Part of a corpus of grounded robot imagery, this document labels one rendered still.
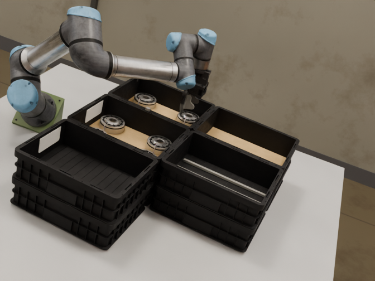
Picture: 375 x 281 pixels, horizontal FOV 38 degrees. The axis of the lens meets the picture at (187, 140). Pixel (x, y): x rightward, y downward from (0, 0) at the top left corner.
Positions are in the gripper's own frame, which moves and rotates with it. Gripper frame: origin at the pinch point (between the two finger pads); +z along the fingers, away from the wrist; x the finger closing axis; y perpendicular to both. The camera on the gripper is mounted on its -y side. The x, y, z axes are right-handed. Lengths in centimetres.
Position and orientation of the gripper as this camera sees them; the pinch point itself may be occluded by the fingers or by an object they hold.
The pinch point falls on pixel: (182, 108)
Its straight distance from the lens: 227.8
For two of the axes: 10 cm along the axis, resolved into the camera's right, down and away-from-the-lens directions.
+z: -2.4, 8.4, 4.9
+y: 9.2, 3.6, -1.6
